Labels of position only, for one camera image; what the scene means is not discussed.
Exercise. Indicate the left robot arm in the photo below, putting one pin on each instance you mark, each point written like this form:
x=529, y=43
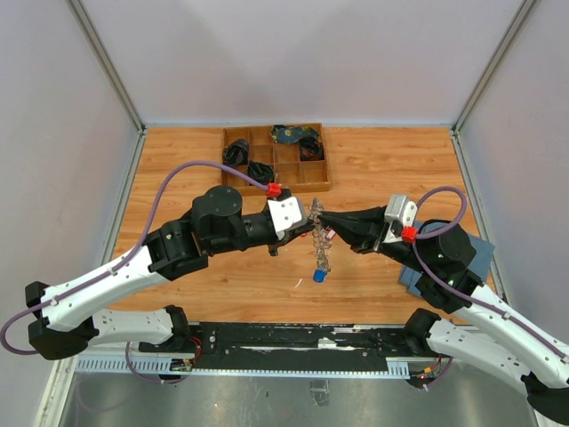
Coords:
x=76, y=316

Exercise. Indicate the black rolled tie middle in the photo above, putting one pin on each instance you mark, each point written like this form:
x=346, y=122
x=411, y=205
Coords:
x=260, y=172

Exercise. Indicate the black rolled tie left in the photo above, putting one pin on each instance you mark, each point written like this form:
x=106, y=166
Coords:
x=236, y=154

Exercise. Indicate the right aluminium frame post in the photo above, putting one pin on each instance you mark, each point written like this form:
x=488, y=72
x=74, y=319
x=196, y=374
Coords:
x=511, y=34

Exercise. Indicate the blue folded cloth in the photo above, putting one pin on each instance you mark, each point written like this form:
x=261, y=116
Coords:
x=480, y=264

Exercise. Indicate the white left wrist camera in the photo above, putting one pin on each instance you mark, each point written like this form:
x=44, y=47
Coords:
x=287, y=213

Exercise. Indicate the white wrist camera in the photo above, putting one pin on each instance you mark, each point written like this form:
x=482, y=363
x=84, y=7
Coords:
x=287, y=213
x=400, y=213

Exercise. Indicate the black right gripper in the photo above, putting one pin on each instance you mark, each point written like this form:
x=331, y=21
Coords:
x=364, y=229

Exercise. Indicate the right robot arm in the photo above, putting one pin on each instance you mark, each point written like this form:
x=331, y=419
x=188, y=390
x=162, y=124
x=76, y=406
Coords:
x=467, y=319

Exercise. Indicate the wooden compartment tray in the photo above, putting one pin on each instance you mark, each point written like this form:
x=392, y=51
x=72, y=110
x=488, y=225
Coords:
x=290, y=171

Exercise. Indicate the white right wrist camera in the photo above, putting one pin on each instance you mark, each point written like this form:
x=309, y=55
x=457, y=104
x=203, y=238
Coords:
x=400, y=213

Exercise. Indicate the key with blue tag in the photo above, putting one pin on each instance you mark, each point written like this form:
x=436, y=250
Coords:
x=319, y=276

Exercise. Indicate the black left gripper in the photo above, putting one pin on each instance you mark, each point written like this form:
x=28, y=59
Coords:
x=286, y=237

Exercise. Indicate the black rolled tie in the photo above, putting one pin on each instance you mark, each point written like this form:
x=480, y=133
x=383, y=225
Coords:
x=236, y=154
x=260, y=172

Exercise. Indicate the left aluminium frame post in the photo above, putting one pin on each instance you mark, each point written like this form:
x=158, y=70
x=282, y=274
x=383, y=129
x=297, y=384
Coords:
x=92, y=36

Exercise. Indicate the blue yellow patterned cloth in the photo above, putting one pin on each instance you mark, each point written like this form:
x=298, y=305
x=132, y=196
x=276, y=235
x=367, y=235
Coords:
x=292, y=134

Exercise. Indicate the aluminium frame post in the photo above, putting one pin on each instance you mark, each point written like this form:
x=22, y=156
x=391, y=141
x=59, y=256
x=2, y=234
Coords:
x=511, y=34
x=92, y=36

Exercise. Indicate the white slotted cable duct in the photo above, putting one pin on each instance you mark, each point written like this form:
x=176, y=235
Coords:
x=169, y=367

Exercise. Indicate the black mounting rail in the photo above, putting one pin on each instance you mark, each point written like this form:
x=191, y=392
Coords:
x=292, y=345

